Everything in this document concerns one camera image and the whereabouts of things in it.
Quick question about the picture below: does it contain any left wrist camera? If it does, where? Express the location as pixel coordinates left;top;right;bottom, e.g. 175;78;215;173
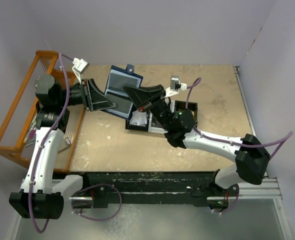
72;57;90;84

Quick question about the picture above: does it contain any green pink marker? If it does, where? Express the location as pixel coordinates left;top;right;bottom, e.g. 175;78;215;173
28;116;37;136

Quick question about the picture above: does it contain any orange wooden rack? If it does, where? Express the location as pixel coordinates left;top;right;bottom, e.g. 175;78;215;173
0;50;85;173

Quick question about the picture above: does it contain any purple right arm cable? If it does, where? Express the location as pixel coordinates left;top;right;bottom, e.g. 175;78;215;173
186;77;295;217

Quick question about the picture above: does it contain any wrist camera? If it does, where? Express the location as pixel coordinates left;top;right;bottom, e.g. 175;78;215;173
72;57;90;84
165;75;188;98

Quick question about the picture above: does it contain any blue leather card holder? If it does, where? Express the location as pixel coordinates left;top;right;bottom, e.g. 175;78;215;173
103;64;143;120

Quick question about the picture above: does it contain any black bin with gold cards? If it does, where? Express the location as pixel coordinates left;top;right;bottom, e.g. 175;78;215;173
173;100;199;126

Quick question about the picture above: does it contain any pink white marker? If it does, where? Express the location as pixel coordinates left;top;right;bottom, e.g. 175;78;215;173
23;127;36;144

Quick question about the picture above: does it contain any small grey box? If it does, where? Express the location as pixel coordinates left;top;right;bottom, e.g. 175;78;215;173
58;137;72;152

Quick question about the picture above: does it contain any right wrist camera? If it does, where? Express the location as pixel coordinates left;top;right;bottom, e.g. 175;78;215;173
165;75;188;98

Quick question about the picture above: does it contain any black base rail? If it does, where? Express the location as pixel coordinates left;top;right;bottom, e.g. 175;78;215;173
71;171;240;209

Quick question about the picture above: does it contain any white middle bin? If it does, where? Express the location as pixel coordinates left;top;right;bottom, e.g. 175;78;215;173
148;111;167;134

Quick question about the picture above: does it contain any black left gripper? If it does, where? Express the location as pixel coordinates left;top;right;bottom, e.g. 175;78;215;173
56;78;117;111

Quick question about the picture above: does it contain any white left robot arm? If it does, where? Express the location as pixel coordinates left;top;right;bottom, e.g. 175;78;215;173
9;74;117;220

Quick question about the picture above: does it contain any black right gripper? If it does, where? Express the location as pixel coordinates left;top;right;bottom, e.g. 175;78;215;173
123;84;173;131

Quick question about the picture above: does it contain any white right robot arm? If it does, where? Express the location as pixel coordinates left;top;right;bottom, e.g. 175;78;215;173
123;84;271;196

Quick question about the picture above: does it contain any aluminium frame rail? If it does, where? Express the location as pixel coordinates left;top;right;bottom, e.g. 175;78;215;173
16;177;282;201

